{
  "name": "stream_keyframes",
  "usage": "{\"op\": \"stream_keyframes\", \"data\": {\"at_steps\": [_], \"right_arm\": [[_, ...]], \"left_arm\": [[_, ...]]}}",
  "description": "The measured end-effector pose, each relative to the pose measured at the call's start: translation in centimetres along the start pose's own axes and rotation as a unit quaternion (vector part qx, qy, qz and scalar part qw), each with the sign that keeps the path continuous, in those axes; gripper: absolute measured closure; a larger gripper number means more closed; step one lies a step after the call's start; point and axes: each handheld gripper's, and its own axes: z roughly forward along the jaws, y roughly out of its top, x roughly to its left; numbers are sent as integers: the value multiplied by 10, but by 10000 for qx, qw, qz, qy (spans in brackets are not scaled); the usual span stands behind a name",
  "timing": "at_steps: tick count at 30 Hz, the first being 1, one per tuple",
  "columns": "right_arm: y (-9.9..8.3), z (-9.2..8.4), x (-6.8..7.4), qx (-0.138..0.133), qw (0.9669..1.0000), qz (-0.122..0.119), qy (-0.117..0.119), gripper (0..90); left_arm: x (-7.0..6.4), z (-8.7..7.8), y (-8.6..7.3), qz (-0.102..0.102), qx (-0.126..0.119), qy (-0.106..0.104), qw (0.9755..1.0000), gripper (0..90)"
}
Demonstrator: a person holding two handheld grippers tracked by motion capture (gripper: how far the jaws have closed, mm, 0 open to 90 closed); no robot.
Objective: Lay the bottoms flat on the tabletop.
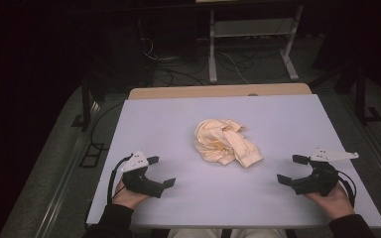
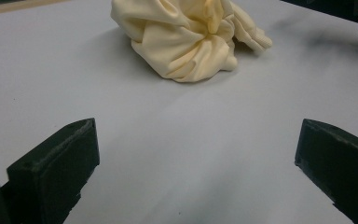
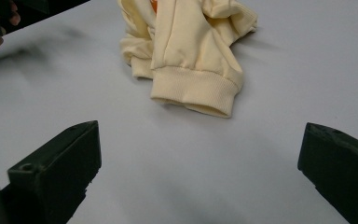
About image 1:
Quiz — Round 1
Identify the metal floor rail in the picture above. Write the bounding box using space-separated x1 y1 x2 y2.
35 98 101 238
339 94 381 187

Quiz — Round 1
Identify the white metal stand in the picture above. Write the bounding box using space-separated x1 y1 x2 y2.
207 4 305 84

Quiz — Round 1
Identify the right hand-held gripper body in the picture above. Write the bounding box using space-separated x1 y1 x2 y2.
290 147 360 198

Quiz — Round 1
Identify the black metal stand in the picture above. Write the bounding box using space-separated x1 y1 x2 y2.
70 73 107 132
310 61 381 126

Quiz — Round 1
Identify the cream baby garment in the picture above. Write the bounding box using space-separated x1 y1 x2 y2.
193 118 265 169

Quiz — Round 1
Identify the bundle of floor cables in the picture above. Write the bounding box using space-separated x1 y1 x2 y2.
140 36 256 87

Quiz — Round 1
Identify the black floor frame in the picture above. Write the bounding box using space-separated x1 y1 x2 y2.
78 142 105 169

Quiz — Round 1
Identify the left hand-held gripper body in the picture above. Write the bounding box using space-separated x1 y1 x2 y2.
121 151 165 199

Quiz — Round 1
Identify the white table board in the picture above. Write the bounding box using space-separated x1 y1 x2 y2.
85 93 381 230

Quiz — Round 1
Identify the black floor cable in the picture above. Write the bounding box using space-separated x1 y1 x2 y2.
89 100 125 152

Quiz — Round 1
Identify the hand-held gripper black cable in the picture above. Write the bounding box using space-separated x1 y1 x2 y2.
334 170 358 209
106 153 135 204

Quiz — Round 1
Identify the wooden table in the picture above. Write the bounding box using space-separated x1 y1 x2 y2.
127 82 313 101

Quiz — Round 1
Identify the person's left hand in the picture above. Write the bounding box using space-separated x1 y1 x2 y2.
112 178 151 210

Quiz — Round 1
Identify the right hand-held gripper black cable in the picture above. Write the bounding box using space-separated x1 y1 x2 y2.
334 170 358 209

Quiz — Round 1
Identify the left hand-held gripper black cable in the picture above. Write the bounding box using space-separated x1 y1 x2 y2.
106 153 135 204

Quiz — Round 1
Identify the person's right hand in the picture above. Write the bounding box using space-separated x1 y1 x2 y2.
303 182 357 221

